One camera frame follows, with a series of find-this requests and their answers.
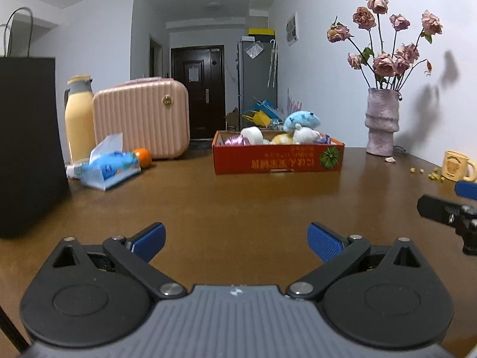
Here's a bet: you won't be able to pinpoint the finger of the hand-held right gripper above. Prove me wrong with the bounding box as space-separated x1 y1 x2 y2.
455 180 477 197
416 194 464 229

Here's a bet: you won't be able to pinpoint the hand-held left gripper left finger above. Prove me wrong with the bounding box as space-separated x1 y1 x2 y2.
52 222 189 299

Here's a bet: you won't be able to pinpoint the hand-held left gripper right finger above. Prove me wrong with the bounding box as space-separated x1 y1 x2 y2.
286 222 427 301

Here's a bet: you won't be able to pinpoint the white and yellow llama plush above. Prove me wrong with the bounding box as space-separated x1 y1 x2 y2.
270 126 323 145

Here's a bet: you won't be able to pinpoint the orange printed cardboard box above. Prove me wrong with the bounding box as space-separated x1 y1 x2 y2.
212 130 345 175

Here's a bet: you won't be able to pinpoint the light blue plush toy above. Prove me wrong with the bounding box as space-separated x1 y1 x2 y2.
283 110 321 133

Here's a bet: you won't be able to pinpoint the white tape roll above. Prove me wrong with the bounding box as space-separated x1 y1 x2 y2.
240 127 266 146

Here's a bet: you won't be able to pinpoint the yellow printed mug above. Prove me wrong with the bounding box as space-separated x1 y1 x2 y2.
442 150 477 183

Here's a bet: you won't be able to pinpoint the scattered yellow crumbs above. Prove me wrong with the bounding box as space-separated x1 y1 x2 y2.
409 167 446 183

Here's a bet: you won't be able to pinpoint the orange tangerine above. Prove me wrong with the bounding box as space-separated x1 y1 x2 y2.
132 148 153 169

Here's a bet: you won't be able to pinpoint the blue tissue pack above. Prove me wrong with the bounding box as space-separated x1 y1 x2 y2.
79 133 142 192

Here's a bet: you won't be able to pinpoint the purple textured vase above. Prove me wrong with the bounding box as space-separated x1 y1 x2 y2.
365 87 401 156

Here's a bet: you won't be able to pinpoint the pink ribbed suitcase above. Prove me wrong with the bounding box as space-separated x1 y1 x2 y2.
92 78 191 160

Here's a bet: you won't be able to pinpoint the yellow thermos bottle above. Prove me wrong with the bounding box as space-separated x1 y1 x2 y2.
64 75 95 165

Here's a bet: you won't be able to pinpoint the blue and yellow clutter pile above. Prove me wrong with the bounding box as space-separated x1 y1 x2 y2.
241 99 287 129

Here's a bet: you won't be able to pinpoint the dark brown entrance door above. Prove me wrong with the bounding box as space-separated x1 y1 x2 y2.
171 45 226 140

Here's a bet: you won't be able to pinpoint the dried pink rose bouquet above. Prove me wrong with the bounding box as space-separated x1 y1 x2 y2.
327 0 444 91

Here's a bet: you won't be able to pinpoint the black paper bag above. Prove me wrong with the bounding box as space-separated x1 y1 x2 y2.
0 7 71 239

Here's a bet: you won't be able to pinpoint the grey refrigerator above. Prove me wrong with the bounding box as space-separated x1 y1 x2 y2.
237 36 278 120

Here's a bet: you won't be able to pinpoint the grey interior door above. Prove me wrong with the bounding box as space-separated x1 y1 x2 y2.
149 33 165 79

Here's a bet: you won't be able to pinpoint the clear folded umbrella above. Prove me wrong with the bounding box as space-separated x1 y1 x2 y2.
266 39 279 88

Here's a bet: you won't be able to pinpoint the thin black cord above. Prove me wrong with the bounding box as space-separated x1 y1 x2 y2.
0 302 30 352

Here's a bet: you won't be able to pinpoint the white wall electrical panel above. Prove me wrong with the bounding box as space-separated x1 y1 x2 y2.
286 11 299 46

